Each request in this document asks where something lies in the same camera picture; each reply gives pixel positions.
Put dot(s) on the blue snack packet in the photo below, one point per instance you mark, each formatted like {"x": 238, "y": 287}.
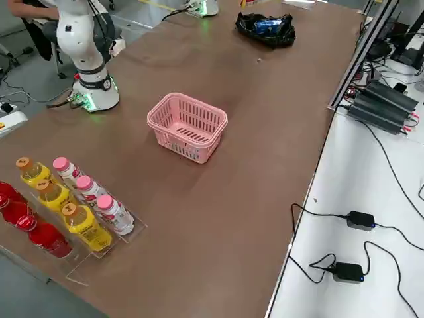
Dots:
{"x": 266, "y": 26}

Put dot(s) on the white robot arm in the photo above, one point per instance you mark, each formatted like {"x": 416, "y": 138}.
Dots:
{"x": 79, "y": 36}
{"x": 208, "y": 6}

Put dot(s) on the pink plastic basket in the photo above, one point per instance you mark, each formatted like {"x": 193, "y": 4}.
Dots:
{"x": 185, "y": 150}

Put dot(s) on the black plastic bag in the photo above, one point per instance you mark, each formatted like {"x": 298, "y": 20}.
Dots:
{"x": 265, "y": 39}

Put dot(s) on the clear acrylic bottle rack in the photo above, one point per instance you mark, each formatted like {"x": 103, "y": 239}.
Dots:
{"x": 132, "y": 228}

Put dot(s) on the pink cap white bottle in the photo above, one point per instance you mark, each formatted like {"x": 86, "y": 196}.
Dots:
{"x": 89, "y": 189}
{"x": 116, "y": 217}
{"x": 68, "y": 169}

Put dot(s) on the yellow drink bottle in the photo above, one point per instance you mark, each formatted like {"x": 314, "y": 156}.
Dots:
{"x": 87, "y": 230}
{"x": 53, "y": 195}
{"x": 34, "y": 174}

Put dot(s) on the black power adapter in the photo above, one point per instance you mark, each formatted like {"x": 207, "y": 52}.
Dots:
{"x": 360, "y": 220}
{"x": 348, "y": 272}

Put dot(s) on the black power supply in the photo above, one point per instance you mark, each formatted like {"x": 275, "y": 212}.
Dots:
{"x": 391, "y": 97}
{"x": 377, "y": 116}

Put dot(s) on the red drink bottle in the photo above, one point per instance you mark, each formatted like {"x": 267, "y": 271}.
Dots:
{"x": 49, "y": 240}
{"x": 16, "y": 210}
{"x": 8, "y": 192}

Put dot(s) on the black smartphone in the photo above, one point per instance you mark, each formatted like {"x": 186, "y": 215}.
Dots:
{"x": 401, "y": 87}

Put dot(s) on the white device yellow label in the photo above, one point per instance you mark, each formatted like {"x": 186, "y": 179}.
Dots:
{"x": 13, "y": 121}

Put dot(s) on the black office chair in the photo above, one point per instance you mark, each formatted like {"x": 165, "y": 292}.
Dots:
{"x": 39, "y": 43}

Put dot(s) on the white power strip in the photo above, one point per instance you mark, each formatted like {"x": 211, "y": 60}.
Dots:
{"x": 6, "y": 107}

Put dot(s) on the black monitor stand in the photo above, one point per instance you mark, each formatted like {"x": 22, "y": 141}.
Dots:
{"x": 409, "y": 49}

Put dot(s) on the person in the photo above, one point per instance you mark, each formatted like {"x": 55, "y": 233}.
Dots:
{"x": 30, "y": 8}

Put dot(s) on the aluminium frame post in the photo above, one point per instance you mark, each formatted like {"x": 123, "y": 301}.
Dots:
{"x": 361, "y": 53}

